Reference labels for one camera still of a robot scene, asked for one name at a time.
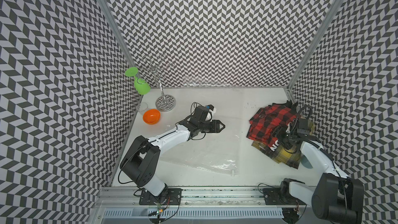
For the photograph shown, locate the chrome glass holder stand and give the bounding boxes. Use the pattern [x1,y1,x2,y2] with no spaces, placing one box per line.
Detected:
[142,55,176,113]

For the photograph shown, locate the orange plastic bowl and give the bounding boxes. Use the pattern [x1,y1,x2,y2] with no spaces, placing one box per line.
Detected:
[143,109,161,125]

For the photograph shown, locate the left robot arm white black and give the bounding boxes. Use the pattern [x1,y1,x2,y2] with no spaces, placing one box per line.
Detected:
[120,105,226,197]

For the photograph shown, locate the clear plastic vacuum bag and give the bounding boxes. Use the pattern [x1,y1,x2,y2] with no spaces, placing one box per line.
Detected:
[160,88,245,176]

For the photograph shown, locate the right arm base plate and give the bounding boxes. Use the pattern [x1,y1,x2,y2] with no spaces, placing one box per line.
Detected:
[260,188,306,205]

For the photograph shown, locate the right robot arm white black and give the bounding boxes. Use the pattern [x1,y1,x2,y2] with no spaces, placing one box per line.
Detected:
[275,118,364,224]

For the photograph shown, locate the red black plaid shirt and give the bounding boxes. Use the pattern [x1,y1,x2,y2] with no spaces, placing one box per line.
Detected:
[247,103,297,151]

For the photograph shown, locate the yellow plaid shirt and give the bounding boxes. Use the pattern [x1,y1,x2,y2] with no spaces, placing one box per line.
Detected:
[252,127,302,169]

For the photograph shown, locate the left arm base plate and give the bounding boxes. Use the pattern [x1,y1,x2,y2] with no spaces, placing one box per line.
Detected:
[139,187,182,206]

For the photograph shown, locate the clear plastic cup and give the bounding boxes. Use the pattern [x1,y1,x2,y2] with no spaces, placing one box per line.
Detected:
[136,102,148,115]

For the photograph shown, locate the green plastic wine glass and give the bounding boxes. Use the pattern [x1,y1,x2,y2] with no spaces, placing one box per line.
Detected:
[125,67,151,95]

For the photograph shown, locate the black folded shirt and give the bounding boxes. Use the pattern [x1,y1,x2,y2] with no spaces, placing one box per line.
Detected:
[281,100,298,111]

